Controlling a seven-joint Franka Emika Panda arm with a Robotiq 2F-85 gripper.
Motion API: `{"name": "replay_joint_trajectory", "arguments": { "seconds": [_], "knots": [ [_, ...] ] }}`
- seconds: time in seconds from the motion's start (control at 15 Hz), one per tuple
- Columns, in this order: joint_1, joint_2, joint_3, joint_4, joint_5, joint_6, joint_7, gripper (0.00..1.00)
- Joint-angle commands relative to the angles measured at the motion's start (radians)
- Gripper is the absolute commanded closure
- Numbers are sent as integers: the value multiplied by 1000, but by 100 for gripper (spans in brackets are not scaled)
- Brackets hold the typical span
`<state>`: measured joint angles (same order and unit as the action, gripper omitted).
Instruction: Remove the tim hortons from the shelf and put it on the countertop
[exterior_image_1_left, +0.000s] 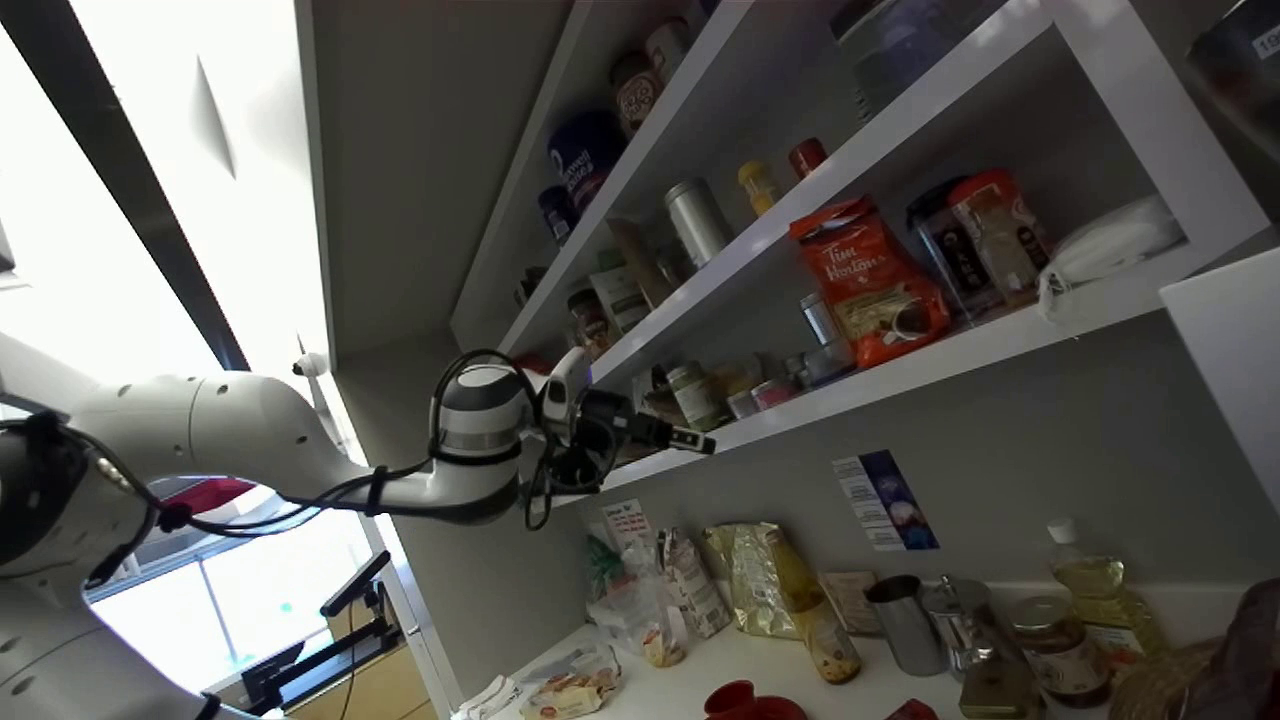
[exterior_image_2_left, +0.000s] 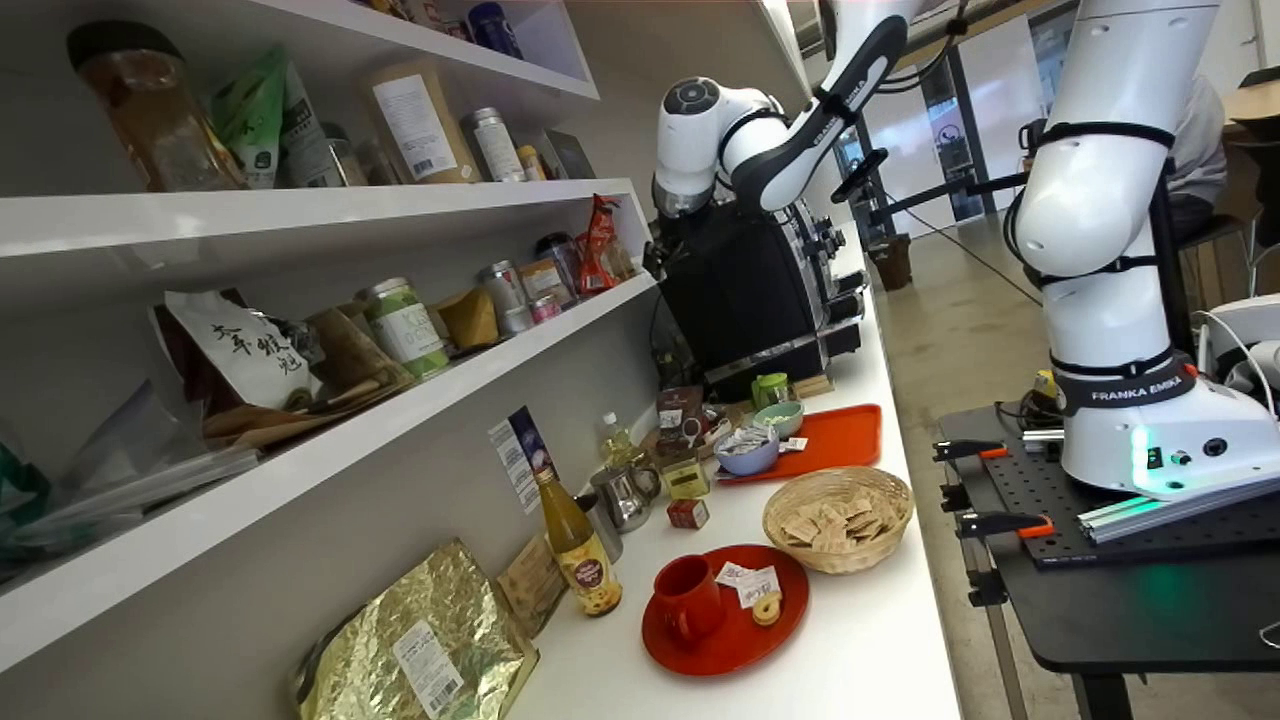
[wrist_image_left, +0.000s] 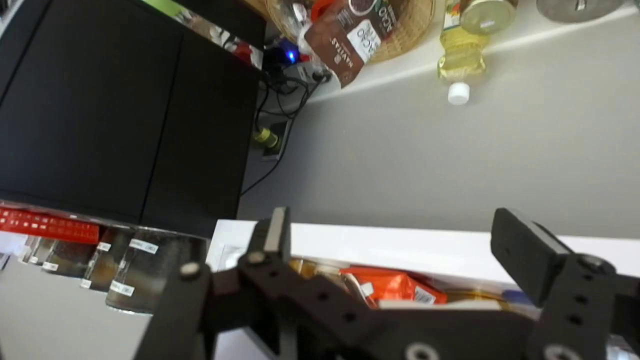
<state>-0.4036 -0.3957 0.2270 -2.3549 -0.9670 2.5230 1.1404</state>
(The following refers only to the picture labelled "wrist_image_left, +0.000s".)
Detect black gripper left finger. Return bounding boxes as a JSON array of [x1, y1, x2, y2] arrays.
[[137, 205, 385, 360]]

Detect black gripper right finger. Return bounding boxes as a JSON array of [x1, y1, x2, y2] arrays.
[[490, 205, 640, 360]]

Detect red Tim Hortons bag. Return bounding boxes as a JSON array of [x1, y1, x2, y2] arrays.
[[339, 264, 451, 310]]

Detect glass jar white label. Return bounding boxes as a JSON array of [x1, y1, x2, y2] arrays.
[[79, 225, 137, 291], [18, 234, 103, 280], [105, 227, 210, 315]]

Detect device with blue light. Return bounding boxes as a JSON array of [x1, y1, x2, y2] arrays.
[[267, 37, 307, 72]]

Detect black cabinet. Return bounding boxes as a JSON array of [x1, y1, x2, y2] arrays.
[[0, 0, 268, 240]]

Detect yellow cooking oil bottle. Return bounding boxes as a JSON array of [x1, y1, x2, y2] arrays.
[[437, 0, 521, 107]]

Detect red patterned strip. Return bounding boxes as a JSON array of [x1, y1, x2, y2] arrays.
[[0, 204, 103, 247]]

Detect black power cables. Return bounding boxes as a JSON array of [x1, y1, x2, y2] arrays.
[[239, 61, 332, 199]]

